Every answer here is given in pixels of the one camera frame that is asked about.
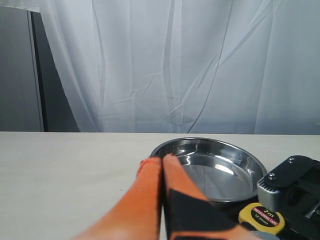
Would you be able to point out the yellow tape measure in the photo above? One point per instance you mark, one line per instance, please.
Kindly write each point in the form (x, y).
(256, 217)

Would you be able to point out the round stainless steel pan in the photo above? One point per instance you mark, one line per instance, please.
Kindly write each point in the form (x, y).
(225, 173)

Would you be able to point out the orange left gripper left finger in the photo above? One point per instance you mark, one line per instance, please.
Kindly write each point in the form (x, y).
(137, 215)

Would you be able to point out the white backdrop curtain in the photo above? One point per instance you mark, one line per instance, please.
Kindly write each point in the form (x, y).
(188, 66)

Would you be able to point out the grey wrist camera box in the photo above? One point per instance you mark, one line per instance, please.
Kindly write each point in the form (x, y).
(268, 196)

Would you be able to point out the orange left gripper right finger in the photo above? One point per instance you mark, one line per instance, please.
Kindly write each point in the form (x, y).
(188, 213)

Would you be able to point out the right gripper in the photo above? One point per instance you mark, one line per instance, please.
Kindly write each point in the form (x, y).
(298, 179)

